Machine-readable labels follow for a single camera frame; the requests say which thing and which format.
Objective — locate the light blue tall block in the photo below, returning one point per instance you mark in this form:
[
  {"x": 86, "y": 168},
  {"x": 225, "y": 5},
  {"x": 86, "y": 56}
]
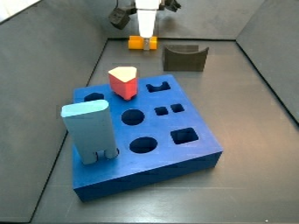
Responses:
[{"x": 89, "y": 123}]

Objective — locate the yellow arch block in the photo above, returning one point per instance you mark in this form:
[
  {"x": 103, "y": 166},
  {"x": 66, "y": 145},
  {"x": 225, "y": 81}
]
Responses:
[{"x": 137, "y": 43}]

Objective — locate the red pentagon block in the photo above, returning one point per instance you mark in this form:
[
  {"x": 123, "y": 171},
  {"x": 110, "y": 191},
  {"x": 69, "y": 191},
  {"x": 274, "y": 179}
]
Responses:
[{"x": 123, "y": 81}]

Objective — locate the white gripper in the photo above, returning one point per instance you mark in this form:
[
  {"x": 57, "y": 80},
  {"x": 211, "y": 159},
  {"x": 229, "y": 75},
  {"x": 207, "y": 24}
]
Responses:
[{"x": 146, "y": 13}]

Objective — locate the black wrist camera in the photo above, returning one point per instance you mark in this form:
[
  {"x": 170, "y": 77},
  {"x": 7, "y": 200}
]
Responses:
[{"x": 119, "y": 17}]

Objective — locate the blue shape sorter board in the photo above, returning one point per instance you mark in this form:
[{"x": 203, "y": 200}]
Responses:
[{"x": 163, "y": 139}]

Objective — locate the black curved fixture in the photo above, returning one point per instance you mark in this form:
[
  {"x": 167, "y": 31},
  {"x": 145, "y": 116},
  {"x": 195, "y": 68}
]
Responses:
[{"x": 185, "y": 58}]

